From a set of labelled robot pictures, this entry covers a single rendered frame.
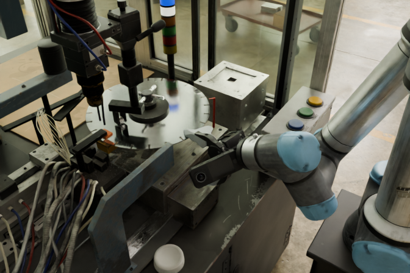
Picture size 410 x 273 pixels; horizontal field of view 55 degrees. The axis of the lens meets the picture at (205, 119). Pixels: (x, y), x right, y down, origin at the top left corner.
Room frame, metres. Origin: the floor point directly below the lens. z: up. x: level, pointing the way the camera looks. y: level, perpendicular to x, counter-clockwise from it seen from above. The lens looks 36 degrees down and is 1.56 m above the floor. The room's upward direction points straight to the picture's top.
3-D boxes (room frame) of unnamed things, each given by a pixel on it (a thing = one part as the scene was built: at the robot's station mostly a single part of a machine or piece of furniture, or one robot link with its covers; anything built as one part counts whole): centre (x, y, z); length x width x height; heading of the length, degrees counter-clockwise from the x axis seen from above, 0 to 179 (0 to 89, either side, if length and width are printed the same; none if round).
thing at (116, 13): (0.79, 0.17, 1.17); 0.06 x 0.05 x 0.20; 136
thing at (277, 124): (0.93, -0.28, 0.82); 0.28 x 0.11 x 0.15; 145
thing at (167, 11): (1.17, 0.11, 1.11); 0.05 x 0.04 x 0.03; 55
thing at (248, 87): (1.11, -0.09, 0.82); 0.18 x 0.18 x 0.15; 55
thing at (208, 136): (0.70, -0.01, 0.97); 0.09 x 0.02 x 0.05; 44
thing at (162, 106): (0.87, 0.15, 0.96); 0.11 x 0.11 x 0.03
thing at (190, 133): (0.75, 0.01, 0.96); 0.09 x 0.06 x 0.03; 44
